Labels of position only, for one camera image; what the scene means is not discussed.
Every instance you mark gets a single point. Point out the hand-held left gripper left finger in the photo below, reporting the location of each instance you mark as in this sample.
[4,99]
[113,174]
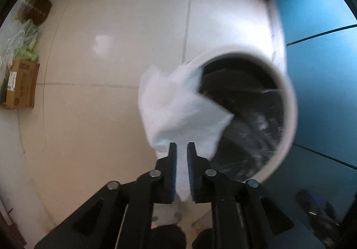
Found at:
[173,170]

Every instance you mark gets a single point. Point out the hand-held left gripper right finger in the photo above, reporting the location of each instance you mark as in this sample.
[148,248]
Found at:
[190,170]

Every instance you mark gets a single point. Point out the white paper tissue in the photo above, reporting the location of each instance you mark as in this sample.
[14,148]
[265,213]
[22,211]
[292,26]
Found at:
[178,109]

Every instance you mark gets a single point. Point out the white round trash bin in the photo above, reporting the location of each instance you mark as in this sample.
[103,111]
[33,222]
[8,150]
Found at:
[279,103]

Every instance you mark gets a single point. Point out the black bin liner bag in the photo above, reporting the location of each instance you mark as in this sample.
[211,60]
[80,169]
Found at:
[248,120]

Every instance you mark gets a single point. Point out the blue cabinet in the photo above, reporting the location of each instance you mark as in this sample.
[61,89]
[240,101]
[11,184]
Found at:
[320,70]

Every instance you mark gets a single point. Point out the brown cardboard box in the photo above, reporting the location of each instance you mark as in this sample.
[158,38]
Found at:
[23,84]

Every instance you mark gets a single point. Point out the clear plastic bag of greens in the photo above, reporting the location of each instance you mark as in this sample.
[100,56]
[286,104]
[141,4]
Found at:
[19,39]

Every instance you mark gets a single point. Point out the dark brown box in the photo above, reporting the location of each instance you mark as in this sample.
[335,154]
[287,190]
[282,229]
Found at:
[37,9]

